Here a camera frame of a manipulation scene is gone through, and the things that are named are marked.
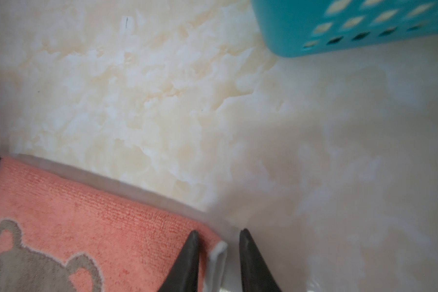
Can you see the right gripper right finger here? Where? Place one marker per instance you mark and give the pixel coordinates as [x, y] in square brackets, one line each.
[255, 274]

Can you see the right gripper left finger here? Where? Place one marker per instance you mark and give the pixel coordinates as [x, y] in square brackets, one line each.
[183, 276]

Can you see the teal plastic basket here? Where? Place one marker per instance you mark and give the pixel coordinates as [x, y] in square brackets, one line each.
[297, 28]

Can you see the red brown towel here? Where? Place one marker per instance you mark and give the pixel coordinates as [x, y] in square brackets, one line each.
[58, 235]

